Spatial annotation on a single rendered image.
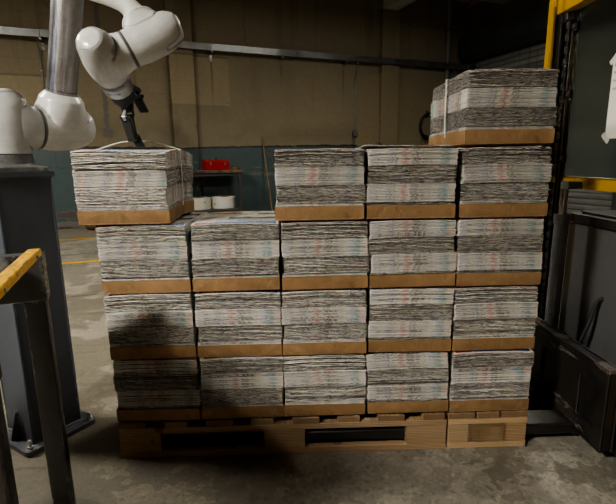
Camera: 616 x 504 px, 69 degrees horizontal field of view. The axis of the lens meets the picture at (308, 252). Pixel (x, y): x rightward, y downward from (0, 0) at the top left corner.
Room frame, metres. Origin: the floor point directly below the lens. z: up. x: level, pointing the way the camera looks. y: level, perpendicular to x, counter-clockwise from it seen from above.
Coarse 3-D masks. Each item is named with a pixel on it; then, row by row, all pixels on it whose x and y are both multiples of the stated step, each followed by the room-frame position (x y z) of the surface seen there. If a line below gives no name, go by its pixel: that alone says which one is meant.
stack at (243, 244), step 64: (128, 256) 1.40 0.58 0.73; (192, 256) 1.48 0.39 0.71; (256, 256) 1.42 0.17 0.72; (320, 256) 1.42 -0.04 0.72; (384, 256) 1.43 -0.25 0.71; (448, 256) 1.43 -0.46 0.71; (128, 320) 1.39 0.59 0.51; (192, 320) 1.40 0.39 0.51; (256, 320) 1.41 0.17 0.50; (320, 320) 1.41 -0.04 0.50; (384, 320) 1.43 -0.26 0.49; (448, 320) 1.43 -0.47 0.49; (128, 384) 1.41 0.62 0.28; (192, 384) 1.41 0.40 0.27; (256, 384) 1.42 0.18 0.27; (320, 384) 1.41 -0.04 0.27; (384, 384) 1.43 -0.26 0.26; (128, 448) 1.40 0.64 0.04; (192, 448) 1.42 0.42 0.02; (256, 448) 1.41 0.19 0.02; (320, 448) 1.42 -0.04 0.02; (384, 448) 1.42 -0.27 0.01
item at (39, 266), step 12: (36, 264) 1.09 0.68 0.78; (24, 276) 1.08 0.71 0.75; (36, 276) 1.09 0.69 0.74; (12, 288) 1.07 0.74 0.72; (24, 288) 1.08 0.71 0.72; (36, 288) 1.09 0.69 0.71; (48, 288) 1.13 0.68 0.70; (0, 300) 1.06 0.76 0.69; (12, 300) 1.07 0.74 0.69; (24, 300) 1.08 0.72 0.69; (36, 300) 1.09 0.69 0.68
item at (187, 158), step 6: (186, 156) 1.68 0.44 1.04; (186, 162) 1.66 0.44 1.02; (186, 168) 1.68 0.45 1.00; (192, 168) 1.76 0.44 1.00; (186, 174) 1.65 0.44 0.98; (192, 174) 1.76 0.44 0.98; (186, 180) 1.65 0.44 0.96; (192, 180) 1.74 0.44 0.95; (186, 186) 1.66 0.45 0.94; (192, 186) 1.76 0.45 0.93; (186, 192) 1.72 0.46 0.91; (186, 198) 1.64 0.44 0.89; (192, 198) 1.74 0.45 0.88
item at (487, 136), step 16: (432, 144) 1.76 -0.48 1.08; (448, 144) 1.58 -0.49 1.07; (464, 208) 1.43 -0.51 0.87; (480, 208) 1.43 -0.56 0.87; (496, 208) 1.43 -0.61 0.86; (512, 208) 1.43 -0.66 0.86; (528, 208) 1.44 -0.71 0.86; (544, 208) 1.44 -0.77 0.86; (528, 272) 1.44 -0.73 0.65; (464, 400) 1.43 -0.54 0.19; (480, 400) 1.43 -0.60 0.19; (496, 400) 1.44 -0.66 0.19; (512, 400) 1.44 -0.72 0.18; (528, 400) 1.44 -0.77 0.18
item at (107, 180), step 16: (80, 160) 1.37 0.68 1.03; (96, 160) 1.37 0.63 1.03; (112, 160) 1.38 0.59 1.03; (128, 160) 1.38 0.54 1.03; (144, 160) 1.38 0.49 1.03; (160, 160) 1.38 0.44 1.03; (176, 160) 1.51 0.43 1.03; (80, 176) 1.39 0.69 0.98; (96, 176) 1.38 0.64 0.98; (112, 176) 1.39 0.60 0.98; (128, 176) 1.39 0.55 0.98; (144, 176) 1.39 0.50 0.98; (160, 176) 1.39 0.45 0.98; (176, 176) 1.52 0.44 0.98; (80, 192) 1.38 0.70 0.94; (96, 192) 1.39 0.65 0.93; (112, 192) 1.39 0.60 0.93; (128, 192) 1.39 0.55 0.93; (144, 192) 1.39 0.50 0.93; (160, 192) 1.39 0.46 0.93; (176, 192) 1.51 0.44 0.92; (80, 208) 1.38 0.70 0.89; (96, 208) 1.38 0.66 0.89; (112, 208) 1.39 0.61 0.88; (128, 208) 1.39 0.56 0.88; (144, 208) 1.39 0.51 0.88; (160, 208) 1.39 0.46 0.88; (112, 224) 1.41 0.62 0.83
